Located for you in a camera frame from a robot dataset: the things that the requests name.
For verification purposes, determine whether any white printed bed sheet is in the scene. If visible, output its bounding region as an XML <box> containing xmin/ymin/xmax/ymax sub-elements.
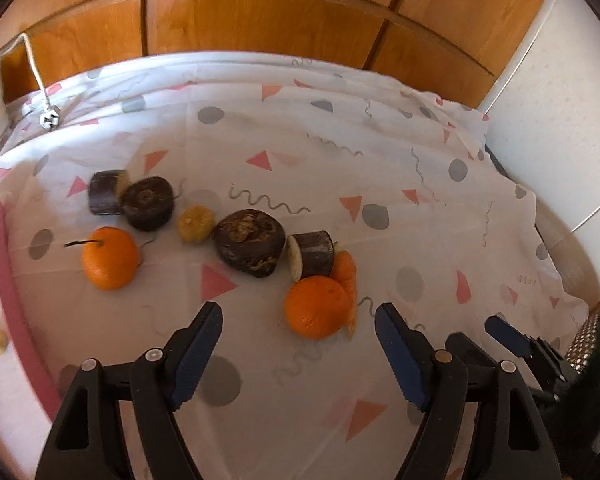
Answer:
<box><xmin>0</xmin><ymin>52</ymin><xmax>592</xmax><ymax>480</ymax></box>

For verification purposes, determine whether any orange with dark stem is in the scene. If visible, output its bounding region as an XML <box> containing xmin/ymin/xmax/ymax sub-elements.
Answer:
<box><xmin>64</xmin><ymin>226</ymin><xmax>142</xmax><ymax>291</ymax></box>

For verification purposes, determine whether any small yellow wrinkled citrus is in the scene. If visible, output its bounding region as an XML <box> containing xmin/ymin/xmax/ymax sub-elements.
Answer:
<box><xmin>177</xmin><ymin>204</ymin><xmax>216</xmax><ymax>244</ymax></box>

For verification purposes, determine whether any carrot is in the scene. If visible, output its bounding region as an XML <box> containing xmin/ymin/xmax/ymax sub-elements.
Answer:
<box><xmin>330</xmin><ymin>250</ymin><xmax>358</xmax><ymax>338</ymax></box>

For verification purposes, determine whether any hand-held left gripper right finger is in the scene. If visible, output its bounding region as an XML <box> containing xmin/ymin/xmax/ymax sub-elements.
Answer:
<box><xmin>374</xmin><ymin>302</ymin><xmax>563</xmax><ymax>480</ymax></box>

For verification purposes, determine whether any wooden wardrobe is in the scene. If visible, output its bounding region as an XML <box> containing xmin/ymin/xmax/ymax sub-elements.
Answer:
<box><xmin>0</xmin><ymin>0</ymin><xmax>557</xmax><ymax>111</ymax></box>

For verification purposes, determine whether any white power cable with plug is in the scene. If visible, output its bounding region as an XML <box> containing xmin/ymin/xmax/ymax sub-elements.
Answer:
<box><xmin>19</xmin><ymin>33</ymin><xmax>62</xmax><ymax>130</ymax></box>

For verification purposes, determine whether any perforated metal basket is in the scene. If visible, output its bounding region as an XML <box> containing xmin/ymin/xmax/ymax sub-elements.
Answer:
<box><xmin>565</xmin><ymin>307</ymin><xmax>600</xmax><ymax>386</ymax></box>

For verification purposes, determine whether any dark purple cylinder vegetable piece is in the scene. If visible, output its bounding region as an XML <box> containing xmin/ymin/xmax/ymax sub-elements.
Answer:
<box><xmin>88</xmin><ymin>169</ymin><xmax>131</xmax><ymax>216</ymax></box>

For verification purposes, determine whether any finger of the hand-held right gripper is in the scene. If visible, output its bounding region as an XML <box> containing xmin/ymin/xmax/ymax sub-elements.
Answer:
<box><xmin>484</xmin><ymin>314</ymin><xmax>568</xmax><ymax>401</ymax></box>
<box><xmin>445</xmin><ymin>331</ymin><xmax>498</xmax><ymax>373</ymax></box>

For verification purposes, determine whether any dark cylinder vegetable pale end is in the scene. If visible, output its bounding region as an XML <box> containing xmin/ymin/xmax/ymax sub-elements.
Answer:
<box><xmin>286</xmin><ymin>230</ymin><xmax>337</xmax><ymax>283</ymax></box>

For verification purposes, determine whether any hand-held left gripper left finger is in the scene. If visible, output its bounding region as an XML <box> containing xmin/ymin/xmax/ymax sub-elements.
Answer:
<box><xmin>35</xmin><ymin>301</ymin><xmax>224</xmax><ymax>480</ymax></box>

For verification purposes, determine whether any pink shallow box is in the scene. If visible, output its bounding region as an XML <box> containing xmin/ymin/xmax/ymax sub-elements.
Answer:
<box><xmin>0</xmin><ymin>187</ymin><xmax>63</xmax><ymax>423</ymax></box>

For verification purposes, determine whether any large dark brown round vegetable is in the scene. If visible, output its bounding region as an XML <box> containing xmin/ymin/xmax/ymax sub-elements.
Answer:
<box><xmin>213</xmin><ymin>209</ymin><xmax>286</xmax><ymax>279</ymax></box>

